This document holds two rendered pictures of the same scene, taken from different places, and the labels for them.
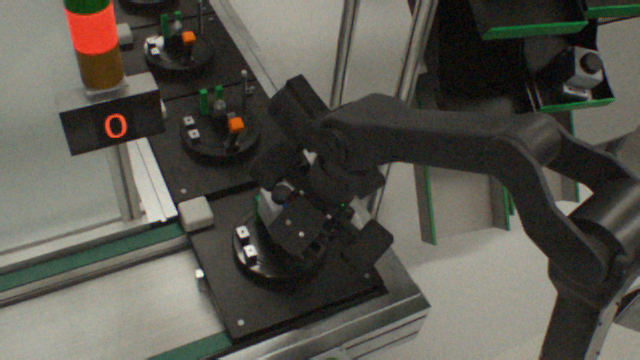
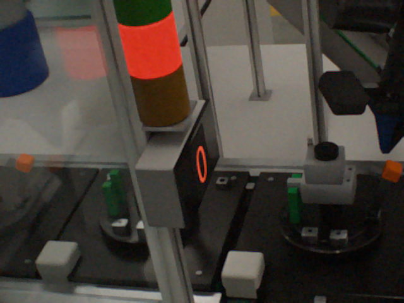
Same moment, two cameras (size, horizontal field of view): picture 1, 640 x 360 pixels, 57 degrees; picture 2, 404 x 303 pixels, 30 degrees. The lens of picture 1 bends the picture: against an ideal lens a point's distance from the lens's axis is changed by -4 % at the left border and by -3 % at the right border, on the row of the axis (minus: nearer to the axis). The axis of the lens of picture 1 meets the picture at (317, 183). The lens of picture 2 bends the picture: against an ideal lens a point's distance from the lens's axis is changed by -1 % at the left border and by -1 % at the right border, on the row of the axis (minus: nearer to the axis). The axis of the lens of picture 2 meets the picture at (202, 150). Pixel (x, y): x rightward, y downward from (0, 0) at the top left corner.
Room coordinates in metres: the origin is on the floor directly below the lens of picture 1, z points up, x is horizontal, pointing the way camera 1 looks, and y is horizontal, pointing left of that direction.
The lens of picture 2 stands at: (0.02, 0.63, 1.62)
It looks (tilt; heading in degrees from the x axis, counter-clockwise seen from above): 33 degrees down; 322
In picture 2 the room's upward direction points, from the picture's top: 10 degrees counter-clockwise
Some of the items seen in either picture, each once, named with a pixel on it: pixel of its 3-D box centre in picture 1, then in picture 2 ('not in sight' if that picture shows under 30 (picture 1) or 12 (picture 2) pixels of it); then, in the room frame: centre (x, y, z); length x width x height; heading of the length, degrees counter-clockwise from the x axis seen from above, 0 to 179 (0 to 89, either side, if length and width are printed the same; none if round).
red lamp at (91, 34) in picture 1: (92, 22); (149, 41); (0.53, 0.27, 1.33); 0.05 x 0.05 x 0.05
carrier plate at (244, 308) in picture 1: (278, 249); (332, 233); (0.53, 0.05, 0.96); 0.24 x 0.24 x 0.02; 32
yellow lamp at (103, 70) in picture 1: (99, 59); (160, 90); (0.53, 0.27, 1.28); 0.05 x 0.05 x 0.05
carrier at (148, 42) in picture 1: (178, 37); not in sight; (0.96, 0.31, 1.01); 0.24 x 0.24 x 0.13; 32
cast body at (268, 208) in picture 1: (277, 203); (319, 170); (0.54, 0.05, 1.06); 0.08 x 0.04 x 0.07; 32
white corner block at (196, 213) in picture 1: (196, 216); (243, 274); (0.56, 0.18, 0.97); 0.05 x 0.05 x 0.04; 32
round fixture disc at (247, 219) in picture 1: (278, 241); (332, 221); (0.53, 0.05, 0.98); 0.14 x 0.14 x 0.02
